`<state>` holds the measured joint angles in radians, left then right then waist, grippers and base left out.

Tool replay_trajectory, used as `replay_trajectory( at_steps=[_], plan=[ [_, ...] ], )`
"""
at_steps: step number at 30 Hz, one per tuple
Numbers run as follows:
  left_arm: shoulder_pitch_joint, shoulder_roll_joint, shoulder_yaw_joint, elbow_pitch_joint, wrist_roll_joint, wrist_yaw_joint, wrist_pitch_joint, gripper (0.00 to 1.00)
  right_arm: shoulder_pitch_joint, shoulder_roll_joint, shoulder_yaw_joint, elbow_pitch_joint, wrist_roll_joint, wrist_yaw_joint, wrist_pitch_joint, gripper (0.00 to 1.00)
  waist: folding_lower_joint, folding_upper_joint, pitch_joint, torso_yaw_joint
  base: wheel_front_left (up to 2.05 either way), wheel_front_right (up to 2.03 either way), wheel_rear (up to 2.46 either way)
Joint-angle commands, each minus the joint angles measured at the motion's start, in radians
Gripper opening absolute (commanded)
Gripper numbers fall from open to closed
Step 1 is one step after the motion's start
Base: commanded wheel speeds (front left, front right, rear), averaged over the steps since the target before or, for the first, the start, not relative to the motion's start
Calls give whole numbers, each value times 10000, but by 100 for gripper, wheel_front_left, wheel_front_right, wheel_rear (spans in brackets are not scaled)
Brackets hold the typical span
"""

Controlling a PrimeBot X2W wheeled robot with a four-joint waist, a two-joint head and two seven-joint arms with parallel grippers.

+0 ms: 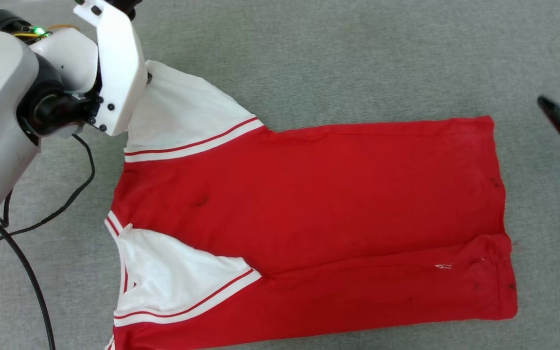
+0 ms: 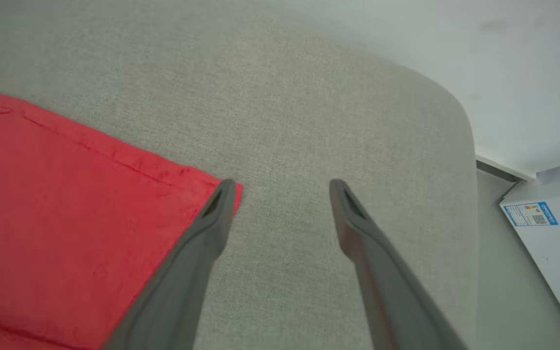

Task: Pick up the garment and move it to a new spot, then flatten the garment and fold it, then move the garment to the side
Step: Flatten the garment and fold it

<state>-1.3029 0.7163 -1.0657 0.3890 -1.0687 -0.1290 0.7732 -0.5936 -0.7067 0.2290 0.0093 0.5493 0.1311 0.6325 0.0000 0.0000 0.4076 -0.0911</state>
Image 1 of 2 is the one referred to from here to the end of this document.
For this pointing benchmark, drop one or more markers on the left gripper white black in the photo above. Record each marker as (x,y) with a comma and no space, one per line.
(117,73)

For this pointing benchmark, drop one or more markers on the red and white garment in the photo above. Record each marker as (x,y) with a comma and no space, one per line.
(333,204)

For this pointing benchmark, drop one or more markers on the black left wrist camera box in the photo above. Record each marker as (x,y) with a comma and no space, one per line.
(127,6)

